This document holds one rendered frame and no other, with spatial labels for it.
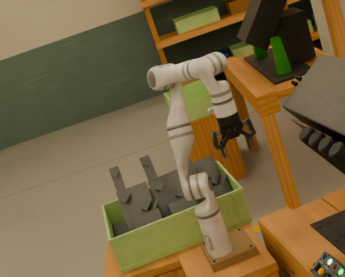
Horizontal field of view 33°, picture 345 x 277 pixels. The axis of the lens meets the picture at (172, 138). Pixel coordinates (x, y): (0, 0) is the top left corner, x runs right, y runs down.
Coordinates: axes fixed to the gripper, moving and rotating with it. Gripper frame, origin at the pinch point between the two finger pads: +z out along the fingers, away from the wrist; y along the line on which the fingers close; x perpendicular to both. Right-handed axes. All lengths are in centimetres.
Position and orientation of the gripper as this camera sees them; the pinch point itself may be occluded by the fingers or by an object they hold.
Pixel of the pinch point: (238, 151)
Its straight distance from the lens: 200.7
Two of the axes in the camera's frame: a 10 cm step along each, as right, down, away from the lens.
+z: 3.2, 9.0, 3.0
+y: 9.2, -3.6, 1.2
